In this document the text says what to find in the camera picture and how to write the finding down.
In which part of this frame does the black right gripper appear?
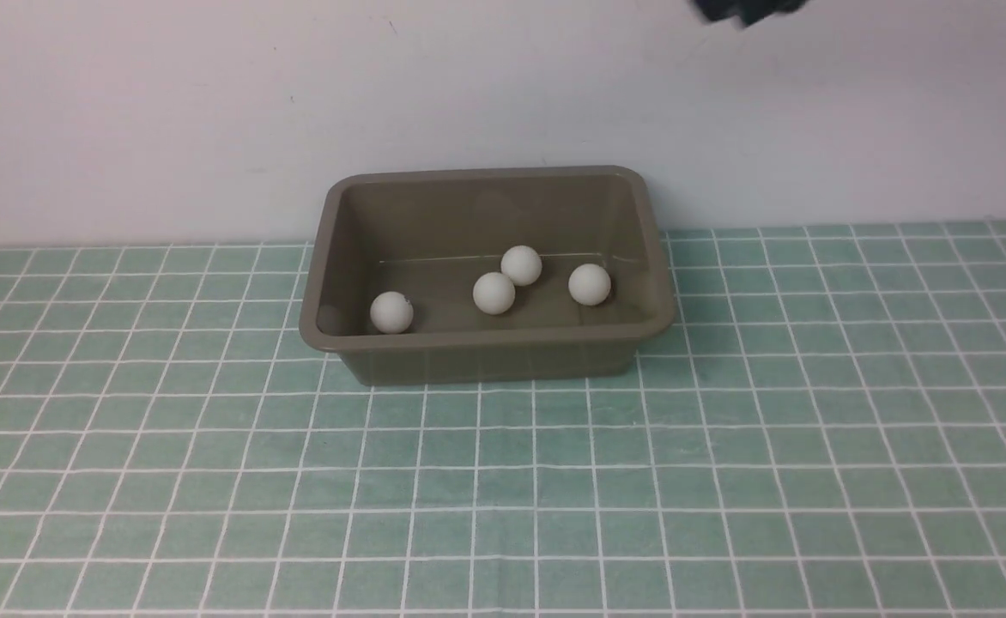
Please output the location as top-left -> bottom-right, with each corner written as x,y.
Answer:
690,0 -> 808,28

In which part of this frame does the green checkered tablecloth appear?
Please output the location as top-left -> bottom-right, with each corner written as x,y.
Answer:
0,221 -> 1006,617

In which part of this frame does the olive green plastic bin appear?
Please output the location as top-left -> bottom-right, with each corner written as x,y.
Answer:
299,166 -> 678,387

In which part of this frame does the white ball with black mark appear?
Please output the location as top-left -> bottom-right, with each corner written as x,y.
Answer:
568,264 -> 612,306

